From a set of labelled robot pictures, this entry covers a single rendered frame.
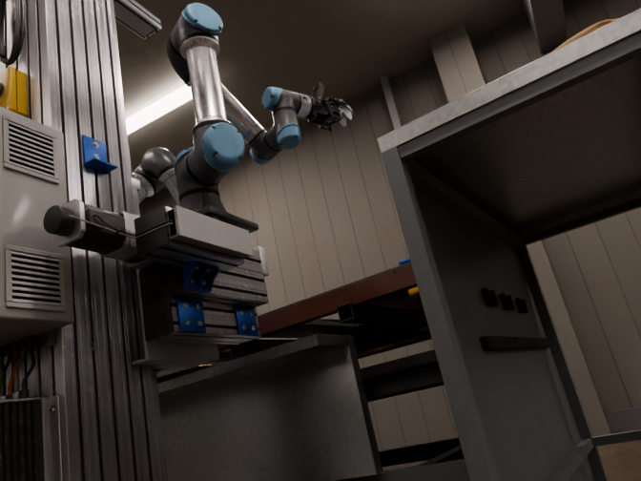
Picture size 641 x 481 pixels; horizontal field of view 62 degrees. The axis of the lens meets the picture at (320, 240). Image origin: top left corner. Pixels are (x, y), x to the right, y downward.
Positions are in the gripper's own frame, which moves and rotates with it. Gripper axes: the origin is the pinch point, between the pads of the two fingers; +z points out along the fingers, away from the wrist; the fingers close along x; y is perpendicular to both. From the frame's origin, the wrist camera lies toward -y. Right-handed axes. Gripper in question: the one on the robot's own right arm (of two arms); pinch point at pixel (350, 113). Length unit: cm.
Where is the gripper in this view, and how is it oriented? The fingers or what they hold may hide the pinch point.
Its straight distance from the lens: 193.5
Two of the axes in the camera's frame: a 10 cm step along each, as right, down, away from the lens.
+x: 5.4, -4.9, -6.8
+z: 7.9, 0.3, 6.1
